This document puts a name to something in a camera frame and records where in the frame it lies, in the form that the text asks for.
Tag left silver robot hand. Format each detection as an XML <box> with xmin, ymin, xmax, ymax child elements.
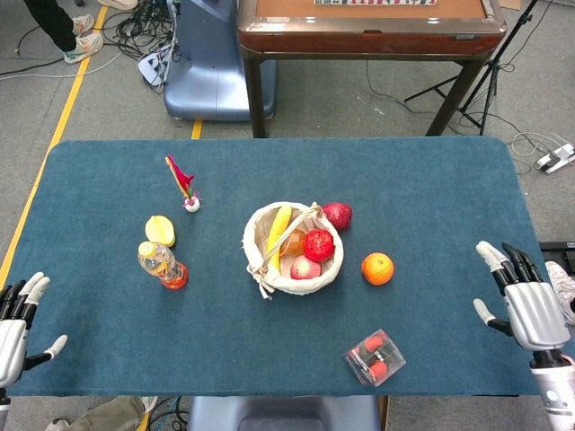
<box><xmin>0</xmin><ymin>271</ymin><xmax>68</xmax><ymax>390</ymax></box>

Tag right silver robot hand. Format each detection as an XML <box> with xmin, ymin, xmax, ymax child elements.
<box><xmin>473</xmin><ymin>241</ymin><xmax>572</xmax><ymax>352</ymax></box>

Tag orange fruit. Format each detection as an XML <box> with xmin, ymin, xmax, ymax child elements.
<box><xmin>361</xmin><ymin>251</ymin><xmax>395</xmax><ymax>286</ymax></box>

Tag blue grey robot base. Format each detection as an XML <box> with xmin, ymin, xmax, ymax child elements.
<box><xmin>163</xmin><ymin>0</ymin><xmax>279</xmax><ymax>122</ymax></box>

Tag red textured fruit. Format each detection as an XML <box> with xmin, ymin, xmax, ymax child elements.
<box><xmin>303</xmin><ymin>228</ymin><xmax>336</xmax><ymax>264</ymax></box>

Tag white woven basket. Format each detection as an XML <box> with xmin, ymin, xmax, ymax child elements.
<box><xmin>243</xmin><ymin>201</ymin><xmax>345</xmax><ymax>301</ymax></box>

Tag pink white shoe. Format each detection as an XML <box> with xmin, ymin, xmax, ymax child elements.
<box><xmin>544</xmin><ymin>260</ymin><xmax>575</xmax><ymax>326</ymax></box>

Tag white power strip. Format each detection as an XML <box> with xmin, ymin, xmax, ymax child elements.
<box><xmin>533</xmin><ymin>142</ymin><xmax>575</xmax><ymax>175</ymax></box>
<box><xmin>137</xmin><ymin>44</ymin><xmax>174</xmax><ymax>87</ymax></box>

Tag clear box with red items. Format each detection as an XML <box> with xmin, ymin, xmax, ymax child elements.
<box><xmin>343</xmin><ymin>329</ymin><xmax>407</xmax><ymax>388</ymax></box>

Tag orange drink plastic bottle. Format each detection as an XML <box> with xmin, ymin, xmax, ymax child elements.
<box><xmin>137</xmin><ymin>241</ymin><xmax>190</xmax><ymax>291</ymax></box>

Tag blue table cloth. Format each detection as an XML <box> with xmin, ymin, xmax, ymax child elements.
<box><xmin>0</xmin><ymin>136</ymin><xmax>575</xmax><ymax>399</ymax></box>

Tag dark red pomegranate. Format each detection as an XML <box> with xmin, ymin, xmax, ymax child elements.
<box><xmin>322</xmin><ymin>201</ymin><xmax>353</xmax><ymax>232</ymax></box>

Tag pink peach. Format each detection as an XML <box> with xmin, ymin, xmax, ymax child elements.
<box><xmin>289</xmin><ymin>255</ymin><xmax>323</xmax><ymax>280</ymax></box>

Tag red feather shuttlecock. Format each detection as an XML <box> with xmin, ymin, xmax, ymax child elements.
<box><xmin>164</xmin><ymin>154</ymin><xmax>202</xmax><ymax>213</ymax></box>

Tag black tripod stand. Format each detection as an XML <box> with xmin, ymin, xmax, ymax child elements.
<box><xmin>403</xmin><ymin>0</ymin><xmax>540</xmax><ymax>136</ymax></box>

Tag blue grey robot body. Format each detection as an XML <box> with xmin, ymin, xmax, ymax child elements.
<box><xmin>186</xmin><ymin>394</ymin><xmax>383</xmax><ymax>431</ymax></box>

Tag yellow banana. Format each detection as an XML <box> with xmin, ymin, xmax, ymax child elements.
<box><xmin>266</xmin><ymin>205</ymin><xmax>293</xmax><ymax>276</ymax></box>

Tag white sneaker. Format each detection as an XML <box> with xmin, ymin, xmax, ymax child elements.
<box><xmin>71</xmin><ymin>13</ymin><xmax>96</xmax><ymax>37</ymax></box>
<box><xmin>63</xmin><ymin>31</ymin><xmax>105</xmax><ymax>65</ymax></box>

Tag person leg black trousers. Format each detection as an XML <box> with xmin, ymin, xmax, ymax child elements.
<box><xmin>22</xmin><ymin>0</ymin><xmax>78</xmax><ymax>53</ymax></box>

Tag brown mahjong table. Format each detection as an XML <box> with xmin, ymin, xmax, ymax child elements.
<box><xmin>236</xmin><ymin>0</ymin><xmax>509</xmax><ymax>138</ymax></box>

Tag beige sneaker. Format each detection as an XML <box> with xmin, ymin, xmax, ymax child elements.
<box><xmin>96</xmin><ymin>0</ymin><xmax>139</xmax><ymax>12</ymax></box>

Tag black cable bundle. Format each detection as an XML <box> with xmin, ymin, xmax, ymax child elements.
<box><xmin>101</xmin><ymin>0</ymin><xmax>183</xmax><ymax>62</ymax></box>

